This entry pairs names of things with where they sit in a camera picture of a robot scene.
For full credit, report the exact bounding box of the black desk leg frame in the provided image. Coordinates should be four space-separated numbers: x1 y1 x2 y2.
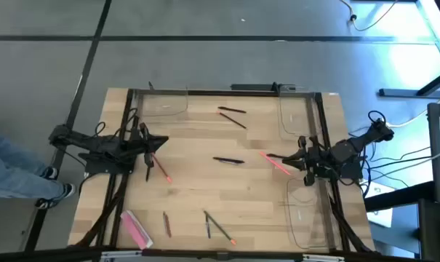
378 67 440 100

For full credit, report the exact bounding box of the grey cabinet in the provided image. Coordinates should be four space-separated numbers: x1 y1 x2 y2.
426 101 440 208

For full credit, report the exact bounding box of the dark cabinet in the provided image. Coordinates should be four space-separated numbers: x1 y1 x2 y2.
417 198 440 262

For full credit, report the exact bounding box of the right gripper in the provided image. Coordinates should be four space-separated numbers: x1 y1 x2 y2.
281 135 328 188

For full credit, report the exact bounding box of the white paper sheet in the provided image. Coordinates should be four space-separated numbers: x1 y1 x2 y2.
367 180 394 229

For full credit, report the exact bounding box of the black flat metal bar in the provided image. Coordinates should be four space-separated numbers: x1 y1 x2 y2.
230 82 297 92

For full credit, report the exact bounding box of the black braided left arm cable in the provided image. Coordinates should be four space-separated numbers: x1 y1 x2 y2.
92 107 140 141

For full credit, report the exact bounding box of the pink pencil orange eraser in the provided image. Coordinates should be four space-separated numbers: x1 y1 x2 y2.
258 151 292 177

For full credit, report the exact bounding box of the person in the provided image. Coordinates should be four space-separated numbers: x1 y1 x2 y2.
0 125 76 210

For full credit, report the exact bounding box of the black and silver rail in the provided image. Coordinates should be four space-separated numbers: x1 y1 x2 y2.
68 247 379 262

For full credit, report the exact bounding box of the red crayon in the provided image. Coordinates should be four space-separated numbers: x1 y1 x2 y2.
162 211 172 239

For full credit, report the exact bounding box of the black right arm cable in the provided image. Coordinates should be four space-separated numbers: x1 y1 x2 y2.
367 109 388 127

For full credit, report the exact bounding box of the black table frame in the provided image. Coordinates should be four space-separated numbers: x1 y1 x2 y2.
68 88 377 255

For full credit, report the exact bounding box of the black beam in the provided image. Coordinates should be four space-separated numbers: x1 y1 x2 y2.
364 180 436 213

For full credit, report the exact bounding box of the red pencil orange eraser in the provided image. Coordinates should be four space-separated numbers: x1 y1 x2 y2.
151 152 173 184

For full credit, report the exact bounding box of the pink rectangular eraser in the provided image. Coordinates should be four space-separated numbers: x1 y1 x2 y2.
119 210 154 250

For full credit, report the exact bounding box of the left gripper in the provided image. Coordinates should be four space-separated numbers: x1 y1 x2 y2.
138 122 169 170

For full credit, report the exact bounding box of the green pencil orange eraser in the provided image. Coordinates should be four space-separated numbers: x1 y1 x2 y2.
203 210 237 246

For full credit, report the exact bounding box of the black pencil orange eraser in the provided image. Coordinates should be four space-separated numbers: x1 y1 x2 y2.
215 111 248 130

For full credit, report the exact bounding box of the long white cable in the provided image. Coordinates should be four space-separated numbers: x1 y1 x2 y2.
386 90 440 128

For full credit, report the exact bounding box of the clear plastic bin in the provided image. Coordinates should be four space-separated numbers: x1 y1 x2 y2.
283 177 343 250
138 87 190 118
277 85 321 141

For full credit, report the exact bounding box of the white cable with plug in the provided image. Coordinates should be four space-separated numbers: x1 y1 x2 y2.
338 0 399 33

